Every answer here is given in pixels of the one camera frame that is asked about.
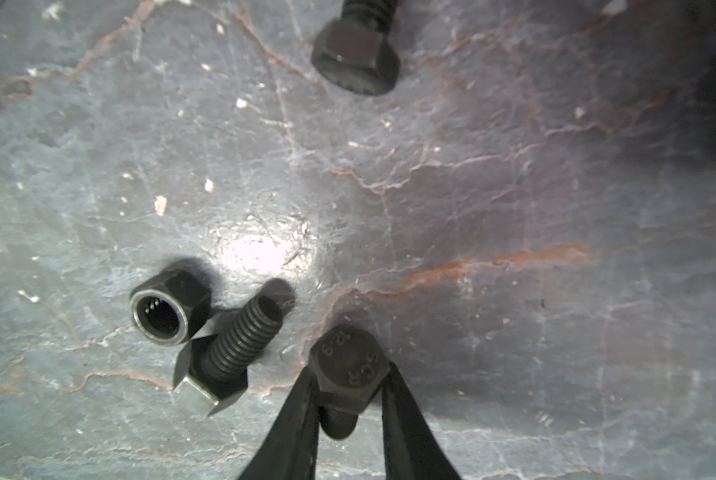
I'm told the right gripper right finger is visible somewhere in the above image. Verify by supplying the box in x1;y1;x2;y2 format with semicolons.
382;362;461;480

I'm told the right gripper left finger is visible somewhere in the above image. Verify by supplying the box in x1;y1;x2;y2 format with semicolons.
239;367;320;480

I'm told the black hex nut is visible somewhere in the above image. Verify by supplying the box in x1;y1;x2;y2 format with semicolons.
129;270;212;346

